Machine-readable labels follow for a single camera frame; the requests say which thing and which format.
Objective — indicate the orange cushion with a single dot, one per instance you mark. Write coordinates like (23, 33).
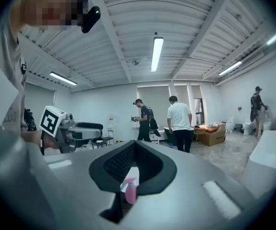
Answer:
(209, 128)

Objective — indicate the black white-striped bag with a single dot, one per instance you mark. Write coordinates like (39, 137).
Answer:
(30, 120)

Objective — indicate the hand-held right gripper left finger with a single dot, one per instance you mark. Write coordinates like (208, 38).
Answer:
(68, 188)

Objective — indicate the grey bin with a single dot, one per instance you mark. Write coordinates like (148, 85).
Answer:
(238, 128)

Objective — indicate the large cardboard box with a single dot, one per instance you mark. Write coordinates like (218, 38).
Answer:
(214, 138)

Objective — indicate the white toilet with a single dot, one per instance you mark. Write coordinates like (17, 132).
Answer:
(247, 128)
(267, 121)
(230, 123)

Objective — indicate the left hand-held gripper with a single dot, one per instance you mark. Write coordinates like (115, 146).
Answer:
(48, 122)

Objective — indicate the person's left hand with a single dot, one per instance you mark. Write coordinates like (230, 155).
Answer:
(51, 142)

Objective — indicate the person's left forearm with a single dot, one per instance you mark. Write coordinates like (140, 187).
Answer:
(31, 138)

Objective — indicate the person's head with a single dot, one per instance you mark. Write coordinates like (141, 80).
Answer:
(47, 6)

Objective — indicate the window roller blind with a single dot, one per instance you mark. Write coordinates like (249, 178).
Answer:
(152, 93)
(196, 92)
(182, 92)

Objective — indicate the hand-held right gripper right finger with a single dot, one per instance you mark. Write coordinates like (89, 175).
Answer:
(188, 200)

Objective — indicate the black head-mounted camera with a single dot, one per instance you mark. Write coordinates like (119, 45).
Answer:
(91, 19)

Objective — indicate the long ceiling light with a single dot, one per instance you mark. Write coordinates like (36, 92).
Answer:
(229, 68)
(63, 78)
(157, 54)
(275, 37)

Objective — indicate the white bathtub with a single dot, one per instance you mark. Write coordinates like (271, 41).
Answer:
(269, 157)

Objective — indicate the person's grey t-shirt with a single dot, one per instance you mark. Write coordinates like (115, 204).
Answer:
(1, 80)

